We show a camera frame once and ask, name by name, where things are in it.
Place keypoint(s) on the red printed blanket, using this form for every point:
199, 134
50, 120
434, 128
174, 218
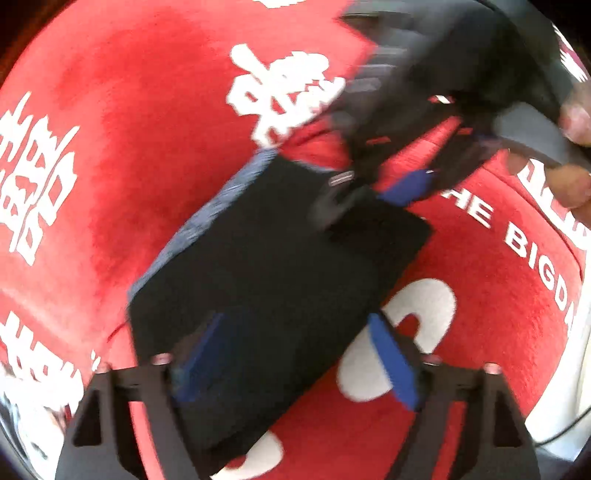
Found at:
115, 161

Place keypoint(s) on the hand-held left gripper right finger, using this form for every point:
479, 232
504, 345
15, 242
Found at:
392, 355

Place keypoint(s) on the person's right hand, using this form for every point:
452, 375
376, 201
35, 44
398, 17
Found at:
572, 184

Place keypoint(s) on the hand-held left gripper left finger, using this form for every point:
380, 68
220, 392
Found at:
203, 362

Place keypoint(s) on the dark pants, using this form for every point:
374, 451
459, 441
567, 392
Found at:
277, 277

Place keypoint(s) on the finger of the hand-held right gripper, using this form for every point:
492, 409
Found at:
339, 184
408, 187

